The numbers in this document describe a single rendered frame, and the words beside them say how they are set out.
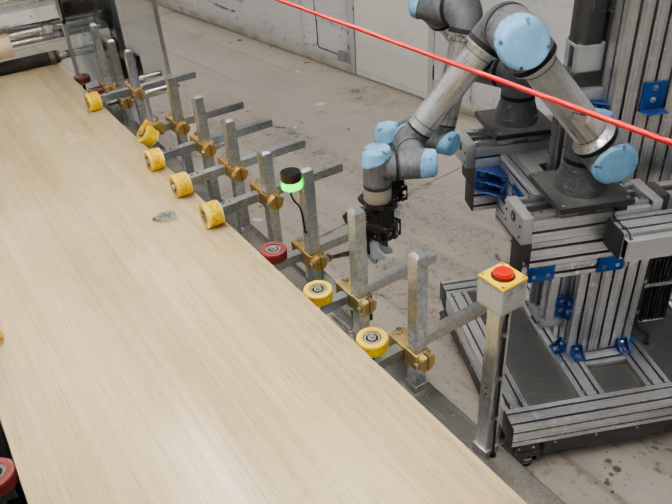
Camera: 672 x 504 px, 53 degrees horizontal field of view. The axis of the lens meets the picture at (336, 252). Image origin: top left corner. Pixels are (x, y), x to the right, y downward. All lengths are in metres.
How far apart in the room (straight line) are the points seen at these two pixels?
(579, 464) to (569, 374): 0.32
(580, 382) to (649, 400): 0.23
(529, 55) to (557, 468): 1.53
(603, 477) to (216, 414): 1.53
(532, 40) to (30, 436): 1.42
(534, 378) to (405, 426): 1.19
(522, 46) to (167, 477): 1.20
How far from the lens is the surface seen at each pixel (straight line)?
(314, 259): 2.03
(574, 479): 2.61
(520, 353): 2.70
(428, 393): 1.83
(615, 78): 2.15
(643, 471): 2.70
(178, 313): 1.85
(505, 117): 2.43
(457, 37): 2.06
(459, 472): 1.42
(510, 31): 1.62
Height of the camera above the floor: 2.03
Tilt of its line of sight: 34 degrees down
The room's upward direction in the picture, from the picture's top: 4 degrees counter-clockwise
